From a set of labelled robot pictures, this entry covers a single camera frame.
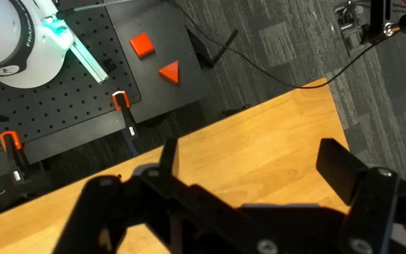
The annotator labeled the black cable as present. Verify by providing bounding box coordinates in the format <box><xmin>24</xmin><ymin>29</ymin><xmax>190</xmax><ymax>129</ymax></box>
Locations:
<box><xmin>167</xmin><ymin>0</ymin><xmax>406</xmax><ymax>91</ymax></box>

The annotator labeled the red square block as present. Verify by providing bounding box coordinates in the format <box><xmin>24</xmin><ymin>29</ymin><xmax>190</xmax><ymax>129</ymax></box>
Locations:
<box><xmin>128</xmin><ymin>32</ymin><xmax>157</xmax><ymax>60</ymax></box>

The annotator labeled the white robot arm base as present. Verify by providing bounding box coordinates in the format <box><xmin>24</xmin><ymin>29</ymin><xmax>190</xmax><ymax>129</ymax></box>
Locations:
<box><xmin>0</xmin><ymin>0</ymin><xmax>76</xmax><ymax>91</ymax></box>

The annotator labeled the black side table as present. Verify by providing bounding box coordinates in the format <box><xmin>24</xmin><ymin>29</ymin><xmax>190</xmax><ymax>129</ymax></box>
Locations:
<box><xmin>0</xmin><ymin>0</ymin><xmax>210</xmax><ymax>187</ymax></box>

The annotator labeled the orange black clamp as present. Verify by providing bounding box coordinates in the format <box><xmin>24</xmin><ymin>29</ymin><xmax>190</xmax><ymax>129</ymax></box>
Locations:
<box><xmin>110</xmin><ymin>89</ymin><xmax>141</xmax><ymax>157</ymax></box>
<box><xmin>0</xmin><ymin>130</ymin><xmax>34</xmax><ymax>184</ymax></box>

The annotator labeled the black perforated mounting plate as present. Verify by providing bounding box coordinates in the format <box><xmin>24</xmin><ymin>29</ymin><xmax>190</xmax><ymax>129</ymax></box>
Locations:
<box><xmin>0</xmin><ymin>0</ymin><xmax>143</xmax><ymax>146</ymax></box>

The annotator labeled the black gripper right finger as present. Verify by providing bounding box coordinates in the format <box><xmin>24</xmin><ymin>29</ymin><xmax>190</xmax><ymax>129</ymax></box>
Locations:
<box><xmin>315</xmin><ymin>137</ymin><xmax>406</xmax><ymax>254</ymax></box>

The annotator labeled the black camera stand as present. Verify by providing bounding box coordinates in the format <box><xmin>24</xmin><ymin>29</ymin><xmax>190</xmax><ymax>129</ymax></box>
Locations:
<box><xmin>333</xmin><ymin>0</ymin><xmax>406</xmax><ymax>54</ymax></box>

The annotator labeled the aluminium rail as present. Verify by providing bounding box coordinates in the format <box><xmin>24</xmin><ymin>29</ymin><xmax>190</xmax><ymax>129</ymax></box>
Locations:
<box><xmin>42</xmin><ymin>13</ymin><xmax>112</xmax><ymax>85</ymax></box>

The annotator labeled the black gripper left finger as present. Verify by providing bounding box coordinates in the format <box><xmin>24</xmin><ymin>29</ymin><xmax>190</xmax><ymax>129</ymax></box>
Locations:
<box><xmin>52</xmin><ymin>137</ymin><xmax>243</xmax><ymax>254</ymax></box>

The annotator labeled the red triangle block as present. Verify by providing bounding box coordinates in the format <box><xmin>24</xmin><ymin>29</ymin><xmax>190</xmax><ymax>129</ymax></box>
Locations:
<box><xmin>158</xmin><ymin>60</ymin><xmax>181</xmax><ymax>87</ymax></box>

